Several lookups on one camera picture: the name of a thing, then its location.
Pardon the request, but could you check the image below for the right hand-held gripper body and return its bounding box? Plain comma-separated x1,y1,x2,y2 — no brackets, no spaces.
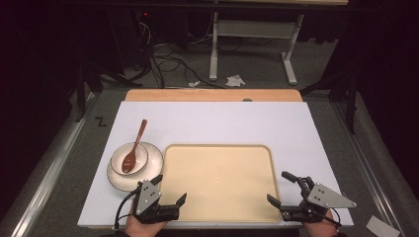
281,176,358,223

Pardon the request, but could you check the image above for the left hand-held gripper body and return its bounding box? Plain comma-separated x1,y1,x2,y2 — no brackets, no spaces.
131,179,181,225

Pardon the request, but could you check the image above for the white plate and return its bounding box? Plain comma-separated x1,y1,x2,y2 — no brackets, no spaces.
106,141,165,193

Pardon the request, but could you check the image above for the white bowl with dark rim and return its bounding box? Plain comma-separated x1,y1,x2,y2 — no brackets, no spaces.
110,141,150,177

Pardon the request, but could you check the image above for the brown wooden spoon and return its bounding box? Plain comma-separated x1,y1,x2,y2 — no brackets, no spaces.
121,118,149,175

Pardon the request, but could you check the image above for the beige plastic tray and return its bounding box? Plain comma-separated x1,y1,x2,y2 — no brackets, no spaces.
158,143,284,224

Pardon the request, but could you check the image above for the person's right hand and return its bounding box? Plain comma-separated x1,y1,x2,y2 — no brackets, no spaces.
301,208,339,237

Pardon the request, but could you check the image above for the person's left hand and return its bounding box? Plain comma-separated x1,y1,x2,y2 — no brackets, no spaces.
125,205,168,237

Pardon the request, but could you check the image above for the white paper sheet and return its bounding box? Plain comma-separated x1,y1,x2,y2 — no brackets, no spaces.
366,214,401,237

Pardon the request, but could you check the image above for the white table mat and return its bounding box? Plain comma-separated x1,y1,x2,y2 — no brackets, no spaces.
77,101,355,229

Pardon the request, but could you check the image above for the wooden table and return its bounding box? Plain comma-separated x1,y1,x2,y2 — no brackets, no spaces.
125,88,303,103

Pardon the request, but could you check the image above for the black metal stand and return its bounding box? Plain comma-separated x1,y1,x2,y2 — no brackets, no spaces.
74,61,143,123
298,70,361,135

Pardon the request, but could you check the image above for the large crumpled white paper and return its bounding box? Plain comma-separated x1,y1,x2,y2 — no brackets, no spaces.
225,74,247,88

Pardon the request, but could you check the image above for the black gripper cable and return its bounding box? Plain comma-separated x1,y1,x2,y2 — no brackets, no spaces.
330,207,343,229
114,191,138,232

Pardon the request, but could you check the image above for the metal floor rail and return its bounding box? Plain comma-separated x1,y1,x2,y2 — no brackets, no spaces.
10,92,97,237
331,101,407,237

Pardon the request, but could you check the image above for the bundle of black floor cables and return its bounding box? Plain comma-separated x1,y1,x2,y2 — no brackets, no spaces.
132,13,225,90

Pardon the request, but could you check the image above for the white metal desk frame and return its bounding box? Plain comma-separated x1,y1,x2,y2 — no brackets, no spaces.
209,11,305,86

